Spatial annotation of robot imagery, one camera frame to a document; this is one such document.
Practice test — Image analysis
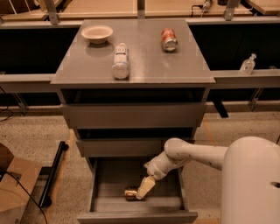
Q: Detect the grey top drawer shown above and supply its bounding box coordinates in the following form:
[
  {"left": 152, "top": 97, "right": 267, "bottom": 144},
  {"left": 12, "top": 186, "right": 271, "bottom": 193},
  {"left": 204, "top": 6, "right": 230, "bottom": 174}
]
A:
[{"left": 61, "top": 103, "right": 206, "bottom": 129}]

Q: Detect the brown cardboard box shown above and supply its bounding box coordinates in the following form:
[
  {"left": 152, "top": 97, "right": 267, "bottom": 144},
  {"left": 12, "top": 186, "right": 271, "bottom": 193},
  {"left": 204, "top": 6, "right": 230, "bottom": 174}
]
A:
[{"left": 0, "top": 143, "right": 42, "bottom": 224}]

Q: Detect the white plug on back table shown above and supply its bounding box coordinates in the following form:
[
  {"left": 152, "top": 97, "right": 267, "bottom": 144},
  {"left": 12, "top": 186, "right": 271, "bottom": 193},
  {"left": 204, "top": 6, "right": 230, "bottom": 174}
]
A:
[{"left": 191, "top": 0, "right": 213, "bottom": 17}]

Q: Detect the orange soda can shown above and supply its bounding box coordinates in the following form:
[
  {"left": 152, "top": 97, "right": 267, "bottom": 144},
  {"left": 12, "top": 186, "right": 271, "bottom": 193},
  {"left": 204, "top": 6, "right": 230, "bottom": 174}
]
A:
[{"left": 124, "top": 186, "right": 138, "bottom": 201}]

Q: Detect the grey open bottom drawer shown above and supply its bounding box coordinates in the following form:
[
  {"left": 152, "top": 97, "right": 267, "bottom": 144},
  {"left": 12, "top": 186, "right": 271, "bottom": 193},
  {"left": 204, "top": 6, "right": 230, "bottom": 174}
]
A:
[{"left": 77, "top": 157, "right": 198, "bottom": 224}]

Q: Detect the beige paper bowl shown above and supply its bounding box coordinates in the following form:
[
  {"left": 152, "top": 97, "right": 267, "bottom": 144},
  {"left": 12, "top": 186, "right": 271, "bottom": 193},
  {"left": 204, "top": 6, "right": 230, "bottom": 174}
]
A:
[{"left": 81, "top": 25, "right": 113, "bottom": 45}]

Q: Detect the white plastic bottle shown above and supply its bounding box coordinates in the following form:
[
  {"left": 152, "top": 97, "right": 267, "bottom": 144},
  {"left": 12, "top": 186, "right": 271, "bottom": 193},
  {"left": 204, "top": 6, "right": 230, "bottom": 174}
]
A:
[{"left": 112, "top": 43, "right": 130, "bottom": 80}]

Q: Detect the grey metal rail shelf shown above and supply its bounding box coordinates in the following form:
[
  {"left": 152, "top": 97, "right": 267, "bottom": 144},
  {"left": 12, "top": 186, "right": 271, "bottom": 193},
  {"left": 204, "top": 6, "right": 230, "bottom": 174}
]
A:
[{"left": 0, "top": 69, "right": 280, "bottom": 93}]

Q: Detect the black cable on box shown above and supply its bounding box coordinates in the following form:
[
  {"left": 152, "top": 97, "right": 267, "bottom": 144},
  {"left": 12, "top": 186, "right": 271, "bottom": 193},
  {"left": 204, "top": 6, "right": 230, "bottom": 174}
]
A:
[{"left": 0, "top": 165, "right": 49, "bottom": 224}]

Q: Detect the grey drawer cabinet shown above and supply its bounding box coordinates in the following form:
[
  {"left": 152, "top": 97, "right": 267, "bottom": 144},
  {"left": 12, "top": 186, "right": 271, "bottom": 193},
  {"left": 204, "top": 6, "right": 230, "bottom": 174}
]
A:
[{"left": 51, "top": 18, "right": 216, "bottom": 165}]

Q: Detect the clear sanitizer pump bottle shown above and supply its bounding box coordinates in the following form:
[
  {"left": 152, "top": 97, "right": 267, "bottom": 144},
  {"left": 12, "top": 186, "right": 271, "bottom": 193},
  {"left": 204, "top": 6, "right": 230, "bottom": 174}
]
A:
[{"left": 240, "top": 53, "right": 256, "bottom": 75}]

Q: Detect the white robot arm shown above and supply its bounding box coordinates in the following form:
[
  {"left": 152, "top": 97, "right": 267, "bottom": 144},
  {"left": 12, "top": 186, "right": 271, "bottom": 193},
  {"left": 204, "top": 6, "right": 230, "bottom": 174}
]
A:
[{"left": 136, "top": 136, "right": 280, "bottom": 224}]

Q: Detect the red soda can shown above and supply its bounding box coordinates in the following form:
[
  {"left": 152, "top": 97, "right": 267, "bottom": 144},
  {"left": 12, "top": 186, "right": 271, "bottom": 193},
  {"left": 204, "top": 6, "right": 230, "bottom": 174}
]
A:
[{"left": 161, "top": 28, "right": 178, "bottom": 52}]

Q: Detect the black bar stand left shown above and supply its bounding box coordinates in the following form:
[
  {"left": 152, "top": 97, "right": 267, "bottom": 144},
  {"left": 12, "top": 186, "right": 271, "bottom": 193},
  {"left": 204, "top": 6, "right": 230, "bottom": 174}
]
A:
[{"left": 38, "top": 141, "right": 69, "bottom": 207}]

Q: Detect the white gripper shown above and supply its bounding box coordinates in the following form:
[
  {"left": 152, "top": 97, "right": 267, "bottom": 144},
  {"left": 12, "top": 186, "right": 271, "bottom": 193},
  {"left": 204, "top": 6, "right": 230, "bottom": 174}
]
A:
[{"left": 136, "top": 151, "right": 175, "bottom": 200}]

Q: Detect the grey middle drawer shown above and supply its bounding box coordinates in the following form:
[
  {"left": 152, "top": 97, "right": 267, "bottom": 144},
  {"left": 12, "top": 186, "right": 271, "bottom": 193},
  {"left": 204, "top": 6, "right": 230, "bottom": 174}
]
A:
[{"left": 76, "top": 138, "right": 167, "bottom": 158}]

